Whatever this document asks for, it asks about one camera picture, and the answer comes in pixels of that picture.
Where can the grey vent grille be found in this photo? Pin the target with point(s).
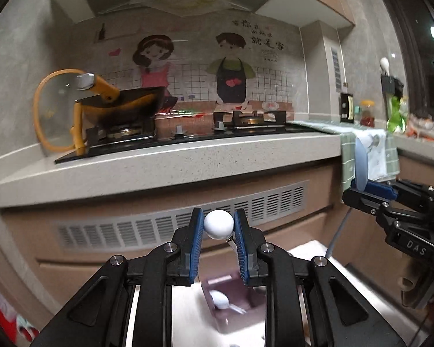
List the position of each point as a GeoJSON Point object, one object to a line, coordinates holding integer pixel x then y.
{"type": "Point", "coordinates": [130, 227]}

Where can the glass lid with yellow rim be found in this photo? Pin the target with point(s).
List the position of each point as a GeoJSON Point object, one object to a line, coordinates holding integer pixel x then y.
{"type": "Point", "coordinates": [54, 115]}

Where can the jar with yellow lid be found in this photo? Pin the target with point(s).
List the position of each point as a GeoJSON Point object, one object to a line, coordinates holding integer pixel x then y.
{"type": "Point", "coordinates": [367, 114]}

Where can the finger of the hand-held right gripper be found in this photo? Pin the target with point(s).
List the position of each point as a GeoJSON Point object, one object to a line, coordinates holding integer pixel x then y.
{"type": "Point", "coordinates": [361, 202]}
{"type": "Point", "coordinates": [379, 189]}

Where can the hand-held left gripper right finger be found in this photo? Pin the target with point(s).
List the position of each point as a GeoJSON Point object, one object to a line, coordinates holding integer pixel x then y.
{"type": "Point", "coordinates": [241, 253]}

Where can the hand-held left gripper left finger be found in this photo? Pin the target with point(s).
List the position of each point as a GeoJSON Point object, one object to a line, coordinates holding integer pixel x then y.
{"type": "Point", "coordinates": [197, 249]}

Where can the red printed cloth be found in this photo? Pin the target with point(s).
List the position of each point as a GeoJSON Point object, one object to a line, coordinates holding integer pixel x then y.
{"type": "Point", "coordinates": [0, 314]}

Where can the orange and white packets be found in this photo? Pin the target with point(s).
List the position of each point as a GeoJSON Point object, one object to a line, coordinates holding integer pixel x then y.
{"type": "Point", "coordinates": [421, 126]}

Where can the grey stove knob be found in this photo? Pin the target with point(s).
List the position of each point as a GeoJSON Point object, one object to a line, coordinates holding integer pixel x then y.
{"type": "Point", "coordinates": [179, 130]}
{"type": "Point", "coordinates": [220, 125]}

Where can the green checked towel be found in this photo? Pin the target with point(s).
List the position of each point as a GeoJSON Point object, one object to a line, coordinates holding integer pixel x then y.
{"type": "Point", "coordinates": [347, 151]}

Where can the cartoon wall sticker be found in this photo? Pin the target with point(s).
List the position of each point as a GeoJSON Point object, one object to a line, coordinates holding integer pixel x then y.
{"type": "Point", "coordinates": [191, 76]}

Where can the purple plastic utensil holder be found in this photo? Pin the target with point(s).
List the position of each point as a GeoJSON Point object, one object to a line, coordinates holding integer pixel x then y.
{"type": "Point", "coordinates": [255, 298]}

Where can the wooden kitchen base cabinet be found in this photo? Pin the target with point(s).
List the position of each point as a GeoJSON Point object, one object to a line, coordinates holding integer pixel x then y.
{"type": "Point", "coordinates": [94, 271]}

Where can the white ceramic spoon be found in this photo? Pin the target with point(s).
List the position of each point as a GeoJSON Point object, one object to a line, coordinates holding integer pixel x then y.
{"type": "Point", "coordinates": [218, 224]}
{"type": "Point", "coordinates": [220, 299]}

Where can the green plastic bag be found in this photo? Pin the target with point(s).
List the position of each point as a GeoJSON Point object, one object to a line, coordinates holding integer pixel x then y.
{"type": "Point", "coordinates": [397, 115]}

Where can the black wall utensil rack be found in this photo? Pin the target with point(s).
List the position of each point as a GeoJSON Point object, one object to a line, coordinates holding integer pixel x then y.
{"type": "Point", "coordinates": [391, 83]}

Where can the wall vent panel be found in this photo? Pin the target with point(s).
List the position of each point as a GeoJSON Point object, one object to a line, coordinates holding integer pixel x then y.
{"type": "Point", "coordinates": [335, 70]}

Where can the black glass gas stove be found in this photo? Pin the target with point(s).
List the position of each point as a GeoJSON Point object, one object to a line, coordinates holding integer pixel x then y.
{"type": "Point", "coordinates": [202, 134]}

